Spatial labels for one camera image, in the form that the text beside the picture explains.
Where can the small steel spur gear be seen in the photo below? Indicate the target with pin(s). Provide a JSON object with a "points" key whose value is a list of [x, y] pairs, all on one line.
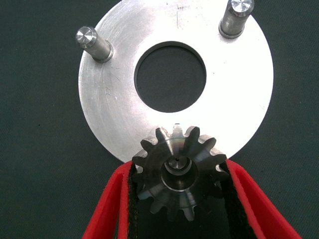
{"points": [[204, 161]]}

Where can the dark grey table cloth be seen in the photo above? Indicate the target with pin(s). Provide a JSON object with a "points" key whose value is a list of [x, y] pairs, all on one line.
{"points": [[37, 124]]}

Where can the round metal carrier plate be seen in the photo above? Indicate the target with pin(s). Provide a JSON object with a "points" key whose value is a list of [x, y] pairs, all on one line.
{"points": [[112, 99]]}

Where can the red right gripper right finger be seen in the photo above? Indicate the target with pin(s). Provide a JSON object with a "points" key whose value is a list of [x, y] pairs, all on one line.
{"points": [[249, 214]]}

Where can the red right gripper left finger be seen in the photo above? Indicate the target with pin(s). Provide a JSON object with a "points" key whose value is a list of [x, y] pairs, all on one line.
{"points": [[109, 211]]}

